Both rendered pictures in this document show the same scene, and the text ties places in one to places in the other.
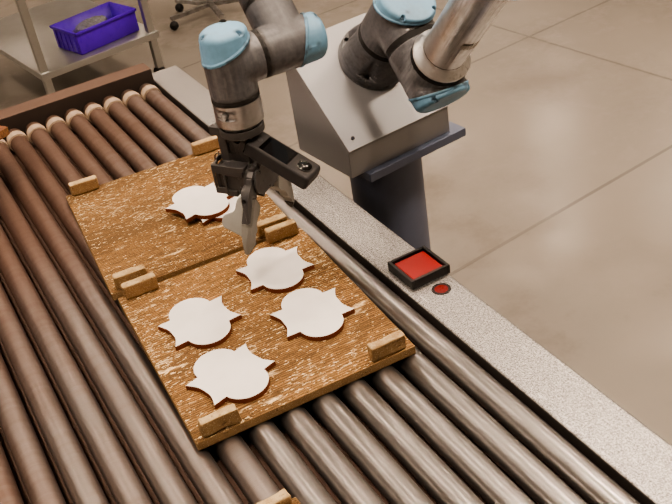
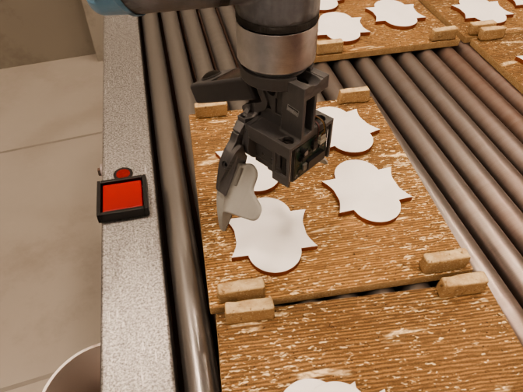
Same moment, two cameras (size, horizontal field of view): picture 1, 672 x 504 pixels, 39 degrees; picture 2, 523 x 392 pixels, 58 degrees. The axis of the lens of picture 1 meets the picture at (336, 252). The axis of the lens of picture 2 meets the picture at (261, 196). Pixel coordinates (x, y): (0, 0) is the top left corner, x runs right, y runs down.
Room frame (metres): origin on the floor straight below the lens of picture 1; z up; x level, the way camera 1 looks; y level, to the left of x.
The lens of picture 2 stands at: (1.75, 0.18, 1.45)
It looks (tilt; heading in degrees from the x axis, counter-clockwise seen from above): 46 degrees down; 191
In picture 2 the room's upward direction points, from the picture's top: straight up
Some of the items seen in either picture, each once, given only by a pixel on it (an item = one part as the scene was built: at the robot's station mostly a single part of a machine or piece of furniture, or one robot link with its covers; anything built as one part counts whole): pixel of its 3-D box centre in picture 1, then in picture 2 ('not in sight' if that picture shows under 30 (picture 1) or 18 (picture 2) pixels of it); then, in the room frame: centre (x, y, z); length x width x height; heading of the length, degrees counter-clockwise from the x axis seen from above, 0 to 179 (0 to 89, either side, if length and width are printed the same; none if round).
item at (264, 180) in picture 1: (244, 156); (280, 114); (1.35, 0.12, 1.16); 0.09 x 0.08 x 0.12; 58
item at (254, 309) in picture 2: (272, 225); (249, 310); (1.46, 0.11, 0.95); 0.06 x 0.02 x 0.03; 109
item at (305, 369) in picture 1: (256, 324); (307, 182); (1.21, 0.14, 0.93); 0.41 x 0.35 x 0.02; 21
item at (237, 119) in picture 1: (237, 111); (279, 39); (1.34, 0.11, 1.24); 0.08 x 0.08 x 0.05
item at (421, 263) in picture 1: (418, 268); (123, 198); (1.29, -0.13, 0.92); 0.06 x 0.06 x 0.01; 24
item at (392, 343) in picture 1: (386, 345); (211, 108); (1.07, -0.05, 0.95); 0.06 x 0.02 x 0.03; 111
